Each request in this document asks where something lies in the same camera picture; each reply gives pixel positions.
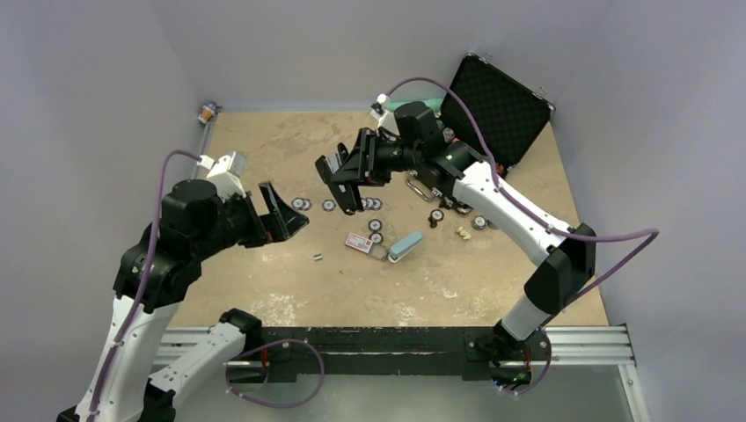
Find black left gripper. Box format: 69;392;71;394
194;179;309;258

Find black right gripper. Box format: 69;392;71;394
333;128;421;188

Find black stapler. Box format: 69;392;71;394
315;144;364;215

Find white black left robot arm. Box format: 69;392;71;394
58;179;309;421

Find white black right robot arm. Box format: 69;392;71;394
315;101;596;358

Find light blue stapler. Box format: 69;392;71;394
387;230;423;264

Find poker chip row right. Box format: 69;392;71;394
290;197;383;212

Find poker chip above box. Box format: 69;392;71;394
368;219;383;233

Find poker chip near box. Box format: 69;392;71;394
369;232;384;244

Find mint green tube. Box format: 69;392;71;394
388;98;442;112

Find cream chess piece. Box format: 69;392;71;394
456;227;472;241

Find black poker chip case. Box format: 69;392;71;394
435;54;554;178

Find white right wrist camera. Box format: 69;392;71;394
370;93;399;136

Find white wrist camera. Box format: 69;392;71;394
198;151;247;201
370;93;399;136

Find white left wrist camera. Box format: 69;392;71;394
198;151;247;201

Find aluminium frame rail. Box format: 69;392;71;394
107;122;651;422

